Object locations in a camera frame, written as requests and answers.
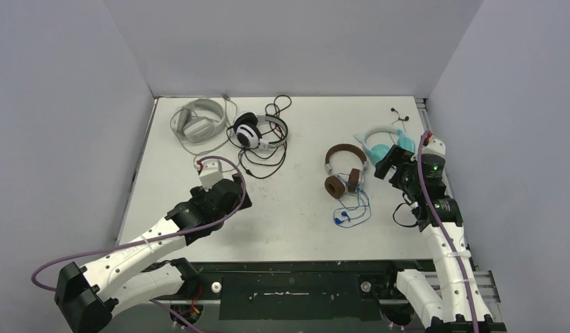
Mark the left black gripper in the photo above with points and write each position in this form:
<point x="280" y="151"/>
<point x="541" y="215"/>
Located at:
<point x="199" y="192"/>

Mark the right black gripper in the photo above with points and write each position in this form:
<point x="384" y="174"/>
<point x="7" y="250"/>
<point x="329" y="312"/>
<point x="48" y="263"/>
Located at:
<point x="391" y="162"/>

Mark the teal cat-ear headphones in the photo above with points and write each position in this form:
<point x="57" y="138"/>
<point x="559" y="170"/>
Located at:
<point x="378" y="151"/>

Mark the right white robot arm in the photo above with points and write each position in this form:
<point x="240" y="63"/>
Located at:
<point x="458" y="306"/>

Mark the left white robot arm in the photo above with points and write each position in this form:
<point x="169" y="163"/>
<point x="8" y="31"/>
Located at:
<point x="91" y="295"/>

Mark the grey white headphones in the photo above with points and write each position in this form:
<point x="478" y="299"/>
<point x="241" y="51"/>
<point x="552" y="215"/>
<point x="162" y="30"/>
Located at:
<point x="200" y="120"/>

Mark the black and white headphones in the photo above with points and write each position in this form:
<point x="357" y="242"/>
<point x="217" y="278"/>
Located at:
<point x="262" y="139"/>

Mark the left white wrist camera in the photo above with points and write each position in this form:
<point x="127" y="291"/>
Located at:
<point x="209" y="172"/>

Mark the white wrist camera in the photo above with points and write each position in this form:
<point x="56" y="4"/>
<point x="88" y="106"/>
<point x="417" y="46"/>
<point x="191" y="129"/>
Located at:
<point x="433" y="145"/>
<point x="209" y="172"/>

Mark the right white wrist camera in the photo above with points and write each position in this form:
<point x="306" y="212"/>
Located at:
<point x="433" y="145"/>

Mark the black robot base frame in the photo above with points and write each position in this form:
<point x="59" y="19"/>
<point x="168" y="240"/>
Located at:
<point x="290" y="291"/>

